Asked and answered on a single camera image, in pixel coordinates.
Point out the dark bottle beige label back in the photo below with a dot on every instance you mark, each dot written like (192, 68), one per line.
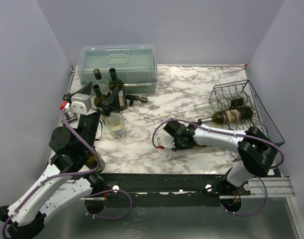
(115, 81)

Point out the black T-shaped corkscrew tool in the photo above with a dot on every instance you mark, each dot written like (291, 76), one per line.
(133, 98)

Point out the clear glass bottle standing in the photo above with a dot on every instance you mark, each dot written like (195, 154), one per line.
(116, 124)

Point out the translucent green plastic storage box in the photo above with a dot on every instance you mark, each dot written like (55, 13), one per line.
(135, 65)

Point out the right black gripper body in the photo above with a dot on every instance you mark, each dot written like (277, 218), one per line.
(172, 128)

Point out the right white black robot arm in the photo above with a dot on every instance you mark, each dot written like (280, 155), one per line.
(256, 153)

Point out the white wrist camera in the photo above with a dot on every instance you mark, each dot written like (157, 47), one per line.
(77, 103)
(165, 141)

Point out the dark wine bottle maroon label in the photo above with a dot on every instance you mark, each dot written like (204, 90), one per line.
(228, 116)

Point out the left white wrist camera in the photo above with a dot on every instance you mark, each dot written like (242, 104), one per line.
(77, 103)

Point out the dark capped bottle rear left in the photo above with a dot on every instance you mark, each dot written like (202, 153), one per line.
(97, 74)

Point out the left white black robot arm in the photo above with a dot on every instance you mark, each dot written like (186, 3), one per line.
(72, 172)

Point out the dark bottle tan label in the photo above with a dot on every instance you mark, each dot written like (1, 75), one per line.
(204, 147)

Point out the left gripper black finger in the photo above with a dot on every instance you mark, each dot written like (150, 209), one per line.
(87, 89)
(112, 104)

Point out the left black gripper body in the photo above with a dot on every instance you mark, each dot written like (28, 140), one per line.
(90, 127)

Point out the metal T-shaped bracket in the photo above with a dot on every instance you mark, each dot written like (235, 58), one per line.
(70, 117)

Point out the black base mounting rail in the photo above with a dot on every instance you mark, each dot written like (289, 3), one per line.
(165, 190)

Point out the dark bottle front left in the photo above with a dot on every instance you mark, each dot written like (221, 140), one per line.
(92, 162)

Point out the clear bottle in rack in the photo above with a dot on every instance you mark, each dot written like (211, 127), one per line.
(221, 105)

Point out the black wire wine rack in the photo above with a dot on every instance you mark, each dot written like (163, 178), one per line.
(260, 118)

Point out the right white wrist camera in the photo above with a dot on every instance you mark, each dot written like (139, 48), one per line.
(165, 141)

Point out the dark bottle back left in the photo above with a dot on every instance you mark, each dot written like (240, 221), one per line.
(99, 96)

